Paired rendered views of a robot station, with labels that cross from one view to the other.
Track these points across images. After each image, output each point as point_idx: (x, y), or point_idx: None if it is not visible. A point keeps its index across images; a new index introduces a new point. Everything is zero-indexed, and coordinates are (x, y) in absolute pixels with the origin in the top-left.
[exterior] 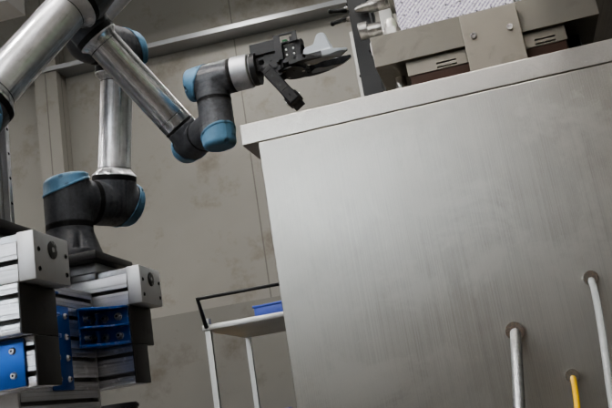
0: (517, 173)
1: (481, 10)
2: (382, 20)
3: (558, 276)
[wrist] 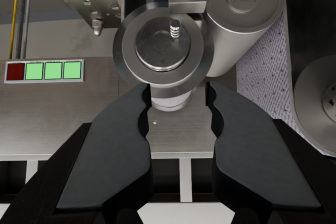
0: None
1: None
2: None
3: None
